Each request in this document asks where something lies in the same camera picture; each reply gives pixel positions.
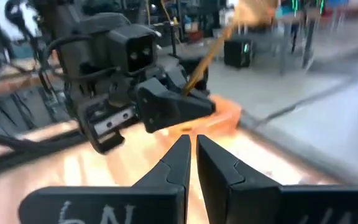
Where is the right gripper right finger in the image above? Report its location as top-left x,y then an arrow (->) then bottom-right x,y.
196,134 -> 358,224

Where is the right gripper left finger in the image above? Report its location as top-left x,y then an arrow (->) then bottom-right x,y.
19,134 -> 193,224

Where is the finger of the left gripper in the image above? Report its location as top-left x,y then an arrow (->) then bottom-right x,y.
136,77 -> 216,134
165,58 -> 211,95

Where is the gold fork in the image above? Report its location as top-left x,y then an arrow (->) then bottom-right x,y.
181,0 -> 279,96

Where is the orange plastic bin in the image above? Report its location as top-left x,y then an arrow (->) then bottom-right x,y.
160,95 -> 242,138

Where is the black cabinet with cyan light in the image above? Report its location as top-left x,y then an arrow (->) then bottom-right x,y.
224,37 -> 254,68

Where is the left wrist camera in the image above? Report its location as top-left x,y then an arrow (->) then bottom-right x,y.
106,24 -> 158,76

